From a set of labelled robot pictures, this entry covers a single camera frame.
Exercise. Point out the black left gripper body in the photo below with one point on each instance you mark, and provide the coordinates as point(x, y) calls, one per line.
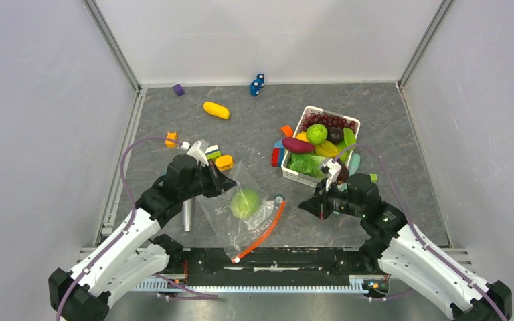
point(202, 184)

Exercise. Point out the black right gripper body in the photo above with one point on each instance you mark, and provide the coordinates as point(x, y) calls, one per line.
point(333, 200)

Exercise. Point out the fake green cabbage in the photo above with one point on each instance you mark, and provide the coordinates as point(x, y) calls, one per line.
point(245, 203)

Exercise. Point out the clear zip top bag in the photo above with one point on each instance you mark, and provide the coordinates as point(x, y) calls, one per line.
point(240, 237)

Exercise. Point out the yellow fake starfruit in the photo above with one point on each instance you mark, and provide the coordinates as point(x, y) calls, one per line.
point(326, 149)

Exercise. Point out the purple fake sweet potato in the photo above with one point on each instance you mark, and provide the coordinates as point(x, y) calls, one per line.
point(297, 146)

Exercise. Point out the small dark purple fruit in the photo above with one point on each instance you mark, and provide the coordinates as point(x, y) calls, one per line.
point(335, 135)

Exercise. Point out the small green fake fruit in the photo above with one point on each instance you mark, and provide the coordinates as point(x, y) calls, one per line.
point(316, 134)

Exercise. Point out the fake yellow corn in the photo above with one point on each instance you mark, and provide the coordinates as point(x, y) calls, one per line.
point(216, 110)

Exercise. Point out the dark maroon fake fruit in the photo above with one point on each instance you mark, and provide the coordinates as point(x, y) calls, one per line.
point(343, 174)

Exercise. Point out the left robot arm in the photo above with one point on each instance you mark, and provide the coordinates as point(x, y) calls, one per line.
point(134, 251)

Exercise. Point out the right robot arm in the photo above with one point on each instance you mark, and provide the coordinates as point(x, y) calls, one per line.
point(398, 248)

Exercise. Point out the fake green lettuce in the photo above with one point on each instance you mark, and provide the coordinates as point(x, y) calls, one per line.
point(307, 164)

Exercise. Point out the fake yellow lemon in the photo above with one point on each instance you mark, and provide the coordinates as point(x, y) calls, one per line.
point(302, 136)

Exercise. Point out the dark red fake grapes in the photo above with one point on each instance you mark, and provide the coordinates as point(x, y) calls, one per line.
point(328, 121)

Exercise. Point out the yellow toy cylinder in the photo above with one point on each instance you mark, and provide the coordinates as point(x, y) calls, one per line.
point(224, 162)

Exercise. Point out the white plastic basket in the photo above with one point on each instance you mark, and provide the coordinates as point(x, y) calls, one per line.
point(305, 179)

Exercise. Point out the silver metal cylinder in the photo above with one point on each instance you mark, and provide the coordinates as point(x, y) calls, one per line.
point(188, 210)

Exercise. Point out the white green stacked block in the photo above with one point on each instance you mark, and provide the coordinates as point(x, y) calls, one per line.
point(213, 152)

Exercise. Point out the orange toy block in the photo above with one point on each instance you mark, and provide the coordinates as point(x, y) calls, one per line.
point(171, 140)

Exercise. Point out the small green cube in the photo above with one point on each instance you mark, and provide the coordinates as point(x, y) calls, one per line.
point(373, 177)

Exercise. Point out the red blue toy block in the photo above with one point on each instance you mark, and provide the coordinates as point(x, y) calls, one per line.
point(278, 154)

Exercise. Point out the orange toy cup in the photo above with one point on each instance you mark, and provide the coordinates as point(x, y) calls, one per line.
point(286, 131)

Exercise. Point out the purple toy cube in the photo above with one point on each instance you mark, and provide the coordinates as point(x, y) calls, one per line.
point(178, 90)

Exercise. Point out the blue toy car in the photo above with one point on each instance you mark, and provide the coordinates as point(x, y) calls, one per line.
point(257, 84)

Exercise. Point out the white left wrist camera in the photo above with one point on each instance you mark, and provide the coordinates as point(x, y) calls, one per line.
point(197, 150)

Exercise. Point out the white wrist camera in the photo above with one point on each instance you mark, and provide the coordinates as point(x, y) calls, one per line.
point(331, 168)
point(197, 150)

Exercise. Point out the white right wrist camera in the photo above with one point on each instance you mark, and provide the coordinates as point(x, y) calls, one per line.
point(331, 168)

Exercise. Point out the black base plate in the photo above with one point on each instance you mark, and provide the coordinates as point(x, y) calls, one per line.
point(271, 266)

